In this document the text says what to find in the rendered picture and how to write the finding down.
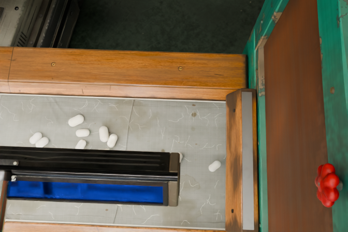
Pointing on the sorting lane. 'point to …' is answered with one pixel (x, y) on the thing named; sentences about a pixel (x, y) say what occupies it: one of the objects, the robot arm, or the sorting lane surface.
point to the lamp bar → (93, 175)
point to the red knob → (328, 185)
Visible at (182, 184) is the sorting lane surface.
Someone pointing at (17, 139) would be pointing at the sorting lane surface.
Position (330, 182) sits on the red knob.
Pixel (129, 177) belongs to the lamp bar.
